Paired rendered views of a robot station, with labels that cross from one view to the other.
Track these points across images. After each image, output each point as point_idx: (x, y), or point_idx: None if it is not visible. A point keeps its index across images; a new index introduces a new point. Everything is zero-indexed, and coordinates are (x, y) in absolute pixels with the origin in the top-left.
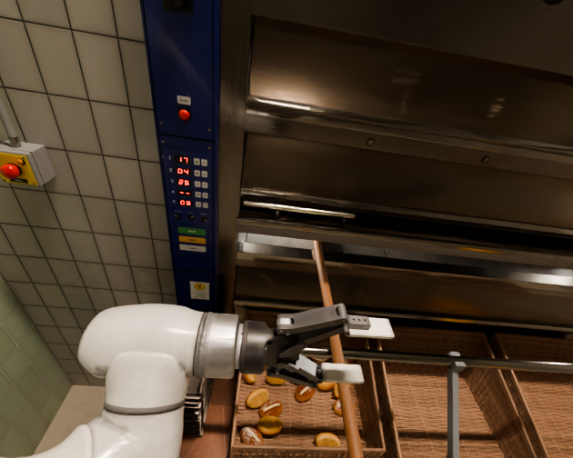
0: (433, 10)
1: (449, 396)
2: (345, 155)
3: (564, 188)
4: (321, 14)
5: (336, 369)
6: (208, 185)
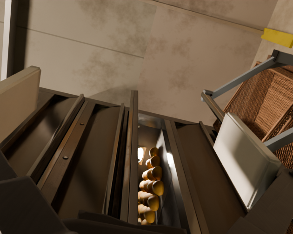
0: None
1: (292, 137)
2: None
3: (78, 170)
4: None
5: (237, 166)
6: None
